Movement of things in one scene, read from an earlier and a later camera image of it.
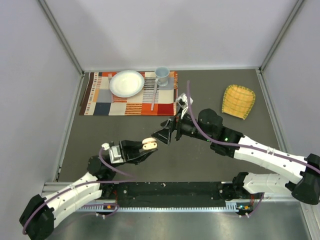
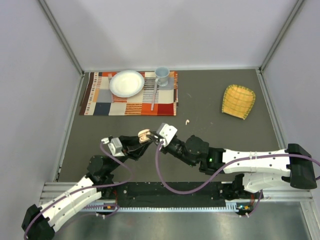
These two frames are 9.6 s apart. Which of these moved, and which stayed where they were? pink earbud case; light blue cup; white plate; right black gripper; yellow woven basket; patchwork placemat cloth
Moved: right black gripper; pink earbud case
Stayed: patchwork placemat cloth; white plate; yellow woven basket; light blue cup
